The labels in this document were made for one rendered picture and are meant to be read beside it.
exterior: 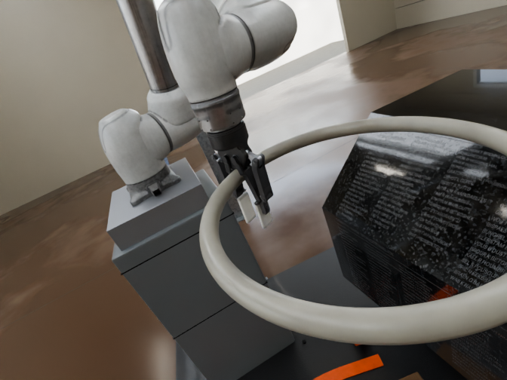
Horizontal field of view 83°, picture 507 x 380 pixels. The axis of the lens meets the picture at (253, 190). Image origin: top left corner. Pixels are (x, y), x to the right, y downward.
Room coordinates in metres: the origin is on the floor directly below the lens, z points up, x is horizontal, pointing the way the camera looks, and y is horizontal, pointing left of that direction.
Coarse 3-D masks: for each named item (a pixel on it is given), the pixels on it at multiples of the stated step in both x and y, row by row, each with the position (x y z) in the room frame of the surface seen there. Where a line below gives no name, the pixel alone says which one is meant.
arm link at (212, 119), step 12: (228, 96) 0.50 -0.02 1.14; (240, 96) 0.53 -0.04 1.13; (192, 108) 0.52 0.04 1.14; (204, 108) 0.50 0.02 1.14; (216, 108) 0.49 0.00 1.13; (228, 108) 0.50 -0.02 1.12; (240, 108) 0.51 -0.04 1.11; (204, 120) 0.51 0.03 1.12; (216, 120) 0.50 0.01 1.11; (228, 120) 0.50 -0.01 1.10; (240, 120) 0.51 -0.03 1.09; (216, 132) 0.52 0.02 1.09
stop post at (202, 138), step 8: (200, 136) 2.07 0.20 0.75; (200, 144) 2.06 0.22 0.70; (208, 144) 2.07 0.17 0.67; (208, 152) 2.07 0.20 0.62; (208, 160) 2.06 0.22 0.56; (216, 168) 2.07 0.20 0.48; (216, 176) 2.06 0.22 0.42; (232, 200) 2.07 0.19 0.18; (232, 208) 2.06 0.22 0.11; (240, 208) 2.07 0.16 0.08; (240, 216) 2.06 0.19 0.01
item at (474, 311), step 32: (320, 128) 0.59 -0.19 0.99; (352, 128) 0.56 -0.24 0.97; (384, 128) 0.52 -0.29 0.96; (416, 128) 0.48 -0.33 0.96; (448, 128) 0.42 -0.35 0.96; (480, 128) 0.38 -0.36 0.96; (224, 192) 0.47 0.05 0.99; (224, 256) 0.30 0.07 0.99; (224, 288) 0.26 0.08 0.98; (256, 288) 0.23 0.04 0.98; (480, 288) 0.15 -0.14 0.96; (288, 320) 0.19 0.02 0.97; (320, 320) 0.17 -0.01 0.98; (352, 320) 0.16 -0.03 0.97; (384, 320) 0.15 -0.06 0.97; (416, 320) 0.14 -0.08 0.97; (448, 320) 0.13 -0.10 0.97; (480, 320) 0.13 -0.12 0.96
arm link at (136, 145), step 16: (112, 112) 1.02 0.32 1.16; (128, 112) 0.97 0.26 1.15; (112, 128) 0.92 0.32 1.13; (128, 128) 0.93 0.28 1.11; (144, 128) 0.95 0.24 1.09; (160, 128) 0.98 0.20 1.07; (112, 144) 0.92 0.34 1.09; (128, 144) 0.92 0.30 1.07; (144, 144) 0.94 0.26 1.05; (160, 144) 0.97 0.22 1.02; (112, 160) 0.93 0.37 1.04; (128, 160) 0.91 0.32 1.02; (144, 160) 0.92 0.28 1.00; (160, 160) 0.97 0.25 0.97; (128, 176) 0.92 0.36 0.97; (144, 176) 0.92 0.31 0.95
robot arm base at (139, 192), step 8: (168, 168) 1.00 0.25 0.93; (152, 176) 0.93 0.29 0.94; (160, 176) 0.94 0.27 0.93; (168, 176) 0.96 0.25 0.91; (176, 176) 0.95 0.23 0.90; (136, 184) 0.92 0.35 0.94; (144, 184) 0.92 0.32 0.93; (152, 184) 0.92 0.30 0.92; (160, 184) 0.92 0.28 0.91; (168, 184) 0.93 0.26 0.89; (136, 192) 0.93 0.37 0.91; (144, 192) 0.92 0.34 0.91; (152, 192) 0.88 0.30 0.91; (160, 192) 0.90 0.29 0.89; (136, 200) 0.90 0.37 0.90; (144, 200) 0.91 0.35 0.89
